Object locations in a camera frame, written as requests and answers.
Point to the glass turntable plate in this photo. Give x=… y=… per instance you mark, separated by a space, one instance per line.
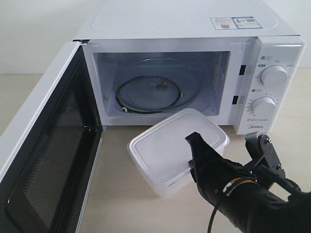
x=156 y=85

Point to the white lidded plastic container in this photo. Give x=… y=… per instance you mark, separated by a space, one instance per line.
x=162 y=154

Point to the lower white timer knob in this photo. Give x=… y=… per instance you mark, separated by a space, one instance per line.
x=263 y=107

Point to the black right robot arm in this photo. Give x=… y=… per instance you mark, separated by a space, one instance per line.
x=292 y=217

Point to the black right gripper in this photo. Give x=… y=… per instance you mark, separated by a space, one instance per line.
x=233 y=188

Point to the grey printed label sticker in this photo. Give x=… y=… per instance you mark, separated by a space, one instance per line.
x=235 y=23

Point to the white microwave door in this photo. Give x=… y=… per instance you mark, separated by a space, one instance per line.
x=49 y=150

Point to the white Midea microwave oven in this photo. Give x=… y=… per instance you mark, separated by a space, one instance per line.
x=120 y=33

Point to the upper white control knob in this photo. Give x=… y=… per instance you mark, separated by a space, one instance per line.
x=274 y=76

